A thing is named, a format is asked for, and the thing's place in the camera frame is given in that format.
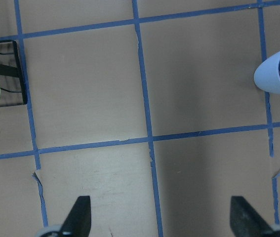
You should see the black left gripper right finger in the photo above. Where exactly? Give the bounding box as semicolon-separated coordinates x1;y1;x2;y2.
230;196;274;237

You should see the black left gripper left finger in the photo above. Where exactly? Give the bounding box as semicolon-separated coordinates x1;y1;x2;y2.
60;196;91;237

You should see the blue plastic cup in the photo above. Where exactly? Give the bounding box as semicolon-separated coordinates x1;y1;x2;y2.
254;51;280;94

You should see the black wire cup rack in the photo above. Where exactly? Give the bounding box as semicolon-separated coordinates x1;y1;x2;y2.
0;39;28;107

